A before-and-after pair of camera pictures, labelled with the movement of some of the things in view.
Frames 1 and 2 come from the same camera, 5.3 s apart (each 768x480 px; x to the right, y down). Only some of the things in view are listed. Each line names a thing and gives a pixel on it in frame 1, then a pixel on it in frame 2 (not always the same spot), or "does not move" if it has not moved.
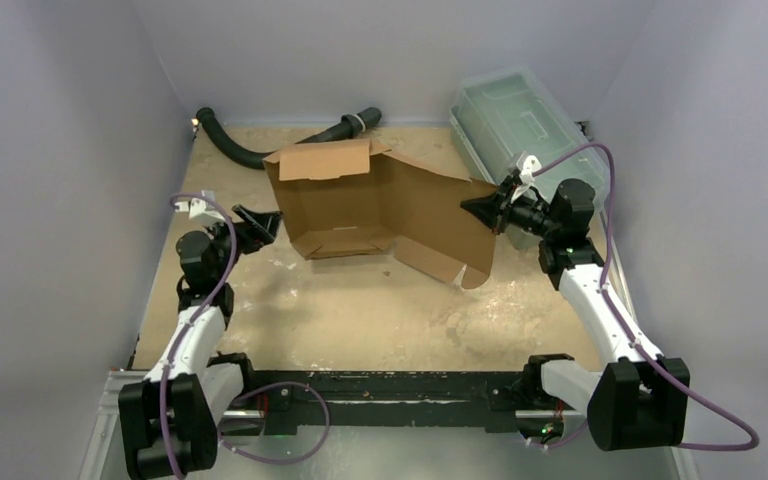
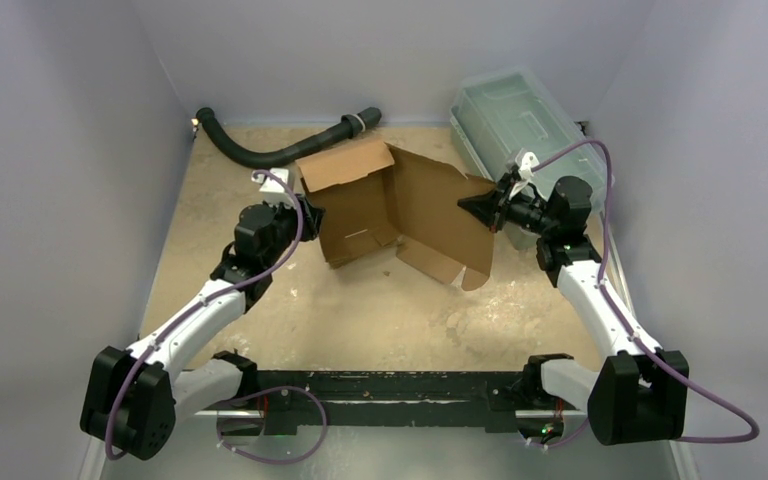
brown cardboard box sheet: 348,197 does not move
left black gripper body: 246,240 -> 307,231
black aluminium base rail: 339,402 does not move
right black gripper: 504,209 does not move
